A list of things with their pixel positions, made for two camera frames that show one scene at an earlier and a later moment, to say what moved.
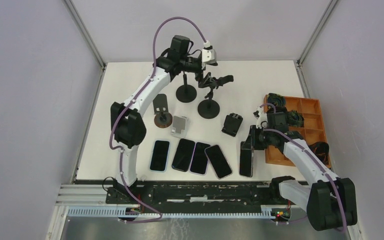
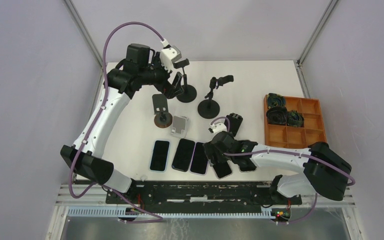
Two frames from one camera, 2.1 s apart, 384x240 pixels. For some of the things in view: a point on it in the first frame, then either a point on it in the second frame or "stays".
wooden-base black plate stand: (163, 119) stays
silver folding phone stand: (179, 124) stays
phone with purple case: (200, 161) stays
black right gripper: (251, 141) to (210, 148)
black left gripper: (206, 82) to (168, 89)
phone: (218, 161) stays
